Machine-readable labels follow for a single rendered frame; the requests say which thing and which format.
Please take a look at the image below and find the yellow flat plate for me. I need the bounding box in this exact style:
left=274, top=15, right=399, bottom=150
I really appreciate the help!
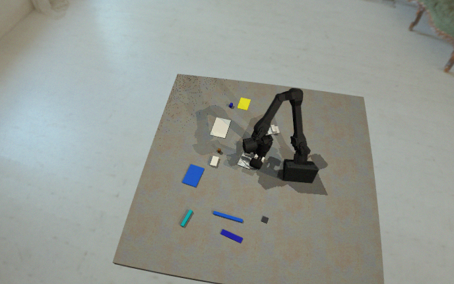
left=237, top=97, right=251, bottom=110

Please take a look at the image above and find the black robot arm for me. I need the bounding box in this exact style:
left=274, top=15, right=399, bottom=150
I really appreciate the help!
left=243, top=88, right=311, bottom=165

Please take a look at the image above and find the teal flat bar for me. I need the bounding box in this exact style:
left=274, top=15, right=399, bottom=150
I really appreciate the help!
left=180, top=210, right=193, bottom=227

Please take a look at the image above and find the white flat rectangular plate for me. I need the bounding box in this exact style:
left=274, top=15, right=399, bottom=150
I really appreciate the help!
left=210, top=118, right=231, bottom=139

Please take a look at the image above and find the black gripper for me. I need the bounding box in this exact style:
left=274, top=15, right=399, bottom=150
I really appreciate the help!
left=249, top=141, right=273, bottom=170

